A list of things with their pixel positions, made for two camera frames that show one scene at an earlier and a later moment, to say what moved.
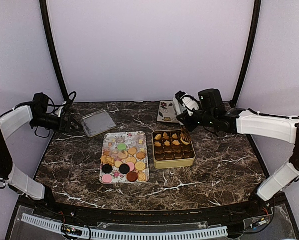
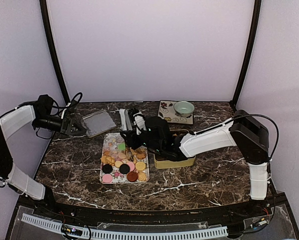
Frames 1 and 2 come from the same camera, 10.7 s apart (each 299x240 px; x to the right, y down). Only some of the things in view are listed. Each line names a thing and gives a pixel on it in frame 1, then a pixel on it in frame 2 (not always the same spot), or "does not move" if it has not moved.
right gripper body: [191, 126] → [132, 139]
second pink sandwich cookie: [131, 165] does not move
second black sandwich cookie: [124, 168] does not move
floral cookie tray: [125, 159] does not move
